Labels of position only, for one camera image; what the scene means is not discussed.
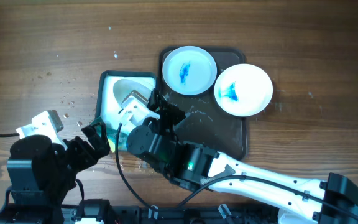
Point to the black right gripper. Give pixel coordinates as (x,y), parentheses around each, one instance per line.
(165,109)

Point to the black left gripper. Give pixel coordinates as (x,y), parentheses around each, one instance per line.
(99,140)

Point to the green yellow scrubbing sponge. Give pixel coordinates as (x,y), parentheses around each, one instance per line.
(111,134)

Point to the white plate front blue stain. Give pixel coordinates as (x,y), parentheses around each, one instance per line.
(126,89)

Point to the white plate blue stain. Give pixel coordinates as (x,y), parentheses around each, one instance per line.
(126,89)
(243,90)

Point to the grey plate with blue stain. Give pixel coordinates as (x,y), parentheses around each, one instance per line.
(189,70)

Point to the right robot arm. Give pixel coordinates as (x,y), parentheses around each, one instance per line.
(197,167)

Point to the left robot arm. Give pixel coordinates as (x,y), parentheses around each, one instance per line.
(42,172)

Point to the small dark soapy water tray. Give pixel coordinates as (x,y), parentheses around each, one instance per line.
(107,107)

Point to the large dark brown tray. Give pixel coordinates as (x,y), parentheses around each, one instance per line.
(206,122)

